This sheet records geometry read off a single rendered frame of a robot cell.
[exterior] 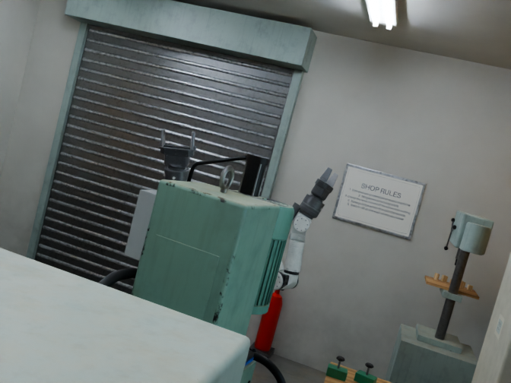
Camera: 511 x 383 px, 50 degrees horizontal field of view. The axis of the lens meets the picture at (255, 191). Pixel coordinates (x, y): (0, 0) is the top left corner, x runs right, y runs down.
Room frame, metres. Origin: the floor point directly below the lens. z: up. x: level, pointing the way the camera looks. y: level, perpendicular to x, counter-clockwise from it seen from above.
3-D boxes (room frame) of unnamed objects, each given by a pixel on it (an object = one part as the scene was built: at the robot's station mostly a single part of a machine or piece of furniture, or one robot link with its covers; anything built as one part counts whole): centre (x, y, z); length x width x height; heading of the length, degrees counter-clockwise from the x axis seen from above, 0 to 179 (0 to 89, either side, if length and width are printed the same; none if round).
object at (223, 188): (1.27, 0.07, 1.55); 0.06 x 0.02 x 0.07; 159
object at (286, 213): (1.54, -0.03, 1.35); 0.18 x 0.18 x 0.31
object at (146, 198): (1.29, 0.21, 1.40); 0.10 x 0.06 x 0.16; 159
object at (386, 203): (4.41, -0.97, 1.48); 0.64 x 0.02 x 0.46; 75
